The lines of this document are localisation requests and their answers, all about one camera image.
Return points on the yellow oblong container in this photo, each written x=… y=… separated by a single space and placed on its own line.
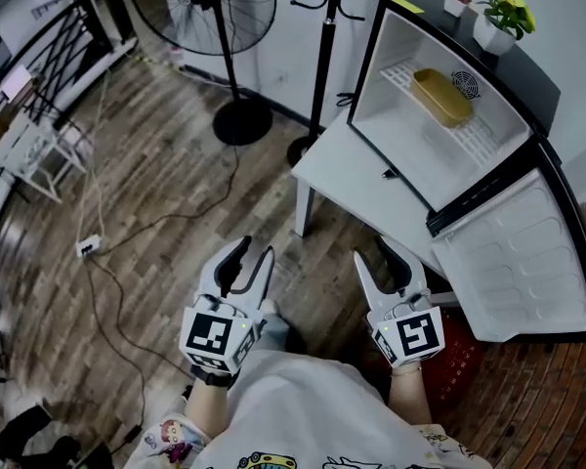
x=444 y=98

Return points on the black wristwatch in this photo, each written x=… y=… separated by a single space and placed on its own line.
x=215 y=376

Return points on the person's right forearm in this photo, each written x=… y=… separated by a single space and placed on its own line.
x=407 y=394

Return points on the black metal railing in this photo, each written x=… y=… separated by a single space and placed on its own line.
x=68 y=37

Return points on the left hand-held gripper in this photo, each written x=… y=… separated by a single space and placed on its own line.
x=210 y=335

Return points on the white power strip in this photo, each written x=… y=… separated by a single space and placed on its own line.
x=89 y=246

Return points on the white chair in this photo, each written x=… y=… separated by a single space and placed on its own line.
x=27 y=149

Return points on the white side table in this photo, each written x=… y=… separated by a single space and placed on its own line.
x=351 y=174

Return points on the black fridge door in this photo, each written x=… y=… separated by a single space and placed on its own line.
x=527 y=271

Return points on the white cartoon print shirt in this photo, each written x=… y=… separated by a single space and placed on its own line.
x=303 y=408

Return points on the person's left forearm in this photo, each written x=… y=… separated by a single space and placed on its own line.
x=207 y=408

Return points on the black standing fan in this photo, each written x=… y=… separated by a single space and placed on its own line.
x=241 y=120

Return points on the black coat rack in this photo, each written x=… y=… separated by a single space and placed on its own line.
x=322 y=66

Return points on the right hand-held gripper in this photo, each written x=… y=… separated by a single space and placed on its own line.
x=412 y=335

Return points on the small black clip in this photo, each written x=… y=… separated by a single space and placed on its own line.
x=389 y=174

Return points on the person's grey trouser leg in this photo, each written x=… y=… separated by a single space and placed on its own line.
x=276 y=325

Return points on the yellow green potted plant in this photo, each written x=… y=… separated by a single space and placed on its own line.
x=498 y=32

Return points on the small pink flower pot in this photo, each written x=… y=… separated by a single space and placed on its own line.
x=457 y=3

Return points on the black mini fridge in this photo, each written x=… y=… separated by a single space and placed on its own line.
x=517 y=66

